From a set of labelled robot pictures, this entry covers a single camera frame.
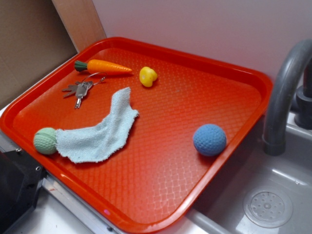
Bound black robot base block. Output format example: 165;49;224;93
0;149;45;234

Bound blue dimpled ball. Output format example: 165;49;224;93
193;124;227;156

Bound green dimpled ball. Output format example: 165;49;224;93
33;127;57;155

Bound red plastic tray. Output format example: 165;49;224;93
0;38;272;234

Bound yellow toy duck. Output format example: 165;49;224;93
139;66;158;88

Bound light blue cloth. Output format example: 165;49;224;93
56;87;139;163

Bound orange toy carrot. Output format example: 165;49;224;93
74;59;133;75

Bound grey toy sink basin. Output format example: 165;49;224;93
187;113;312;234

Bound grey sink faucet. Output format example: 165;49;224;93
262;39;312;156

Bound sink drain cover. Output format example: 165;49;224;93
243;186;293;229

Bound brown cardboard panel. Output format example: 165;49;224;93
0;0;106;108

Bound silver keys on ring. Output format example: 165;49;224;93
62;72;107;109

